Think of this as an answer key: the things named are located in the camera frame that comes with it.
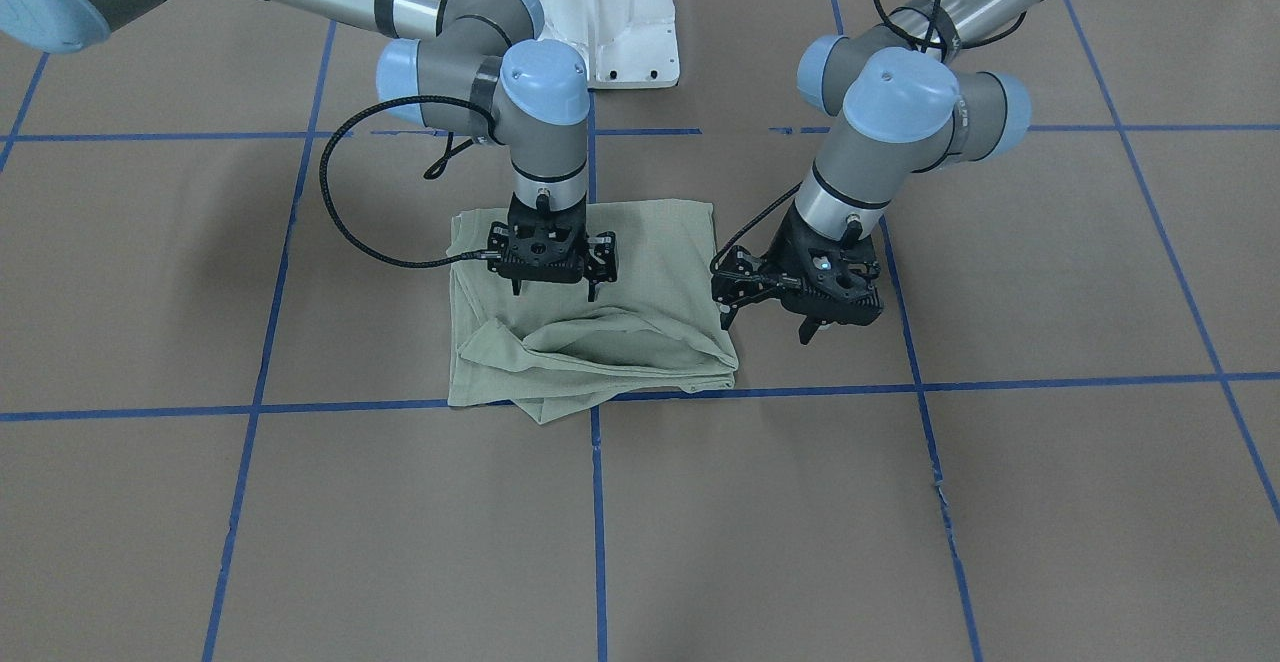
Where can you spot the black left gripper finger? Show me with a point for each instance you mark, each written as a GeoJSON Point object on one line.
{"type": "Point", "coordinates": [727, 313]}
{"type": "Point", "coordinates": [808, 328]}

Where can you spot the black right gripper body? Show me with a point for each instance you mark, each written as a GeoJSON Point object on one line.
{"type": "Point", "coordinates": [603, 251]}

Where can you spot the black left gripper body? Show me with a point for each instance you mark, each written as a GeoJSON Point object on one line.
{"type": "Point", "coordinates": [783, 248]}

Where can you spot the sage green long-sleeve shirt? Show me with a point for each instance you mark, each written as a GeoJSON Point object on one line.
{"type": "Point", "coordinates": [553, 352]}

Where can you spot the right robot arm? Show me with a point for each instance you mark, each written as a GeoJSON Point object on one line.
{"type": "Point", "coordinates": [474, 68]}

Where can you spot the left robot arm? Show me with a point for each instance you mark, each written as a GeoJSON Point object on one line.
{"type": "Point", "coordinates": [899, 109]}

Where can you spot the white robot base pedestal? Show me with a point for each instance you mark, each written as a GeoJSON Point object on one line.
{"type": "Point", "coordinates": [627, 45]}

